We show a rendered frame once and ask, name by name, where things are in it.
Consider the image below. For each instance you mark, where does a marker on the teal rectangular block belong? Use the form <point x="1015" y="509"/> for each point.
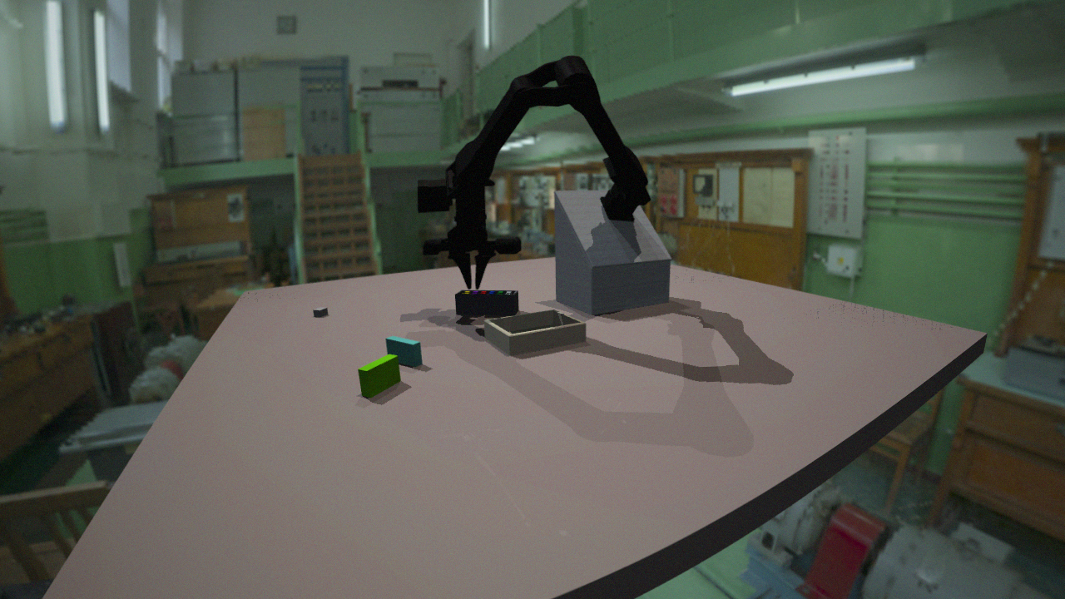
<point x="408" y="351"/>

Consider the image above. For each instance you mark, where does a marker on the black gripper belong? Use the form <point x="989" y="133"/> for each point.
<point x="503" y="245"/>

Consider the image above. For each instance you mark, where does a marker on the green rectangular block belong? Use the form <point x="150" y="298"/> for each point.
<point x="379" y="375"/>

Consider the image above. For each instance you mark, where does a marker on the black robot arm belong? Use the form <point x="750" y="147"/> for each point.
<point x="468" y="175"/>

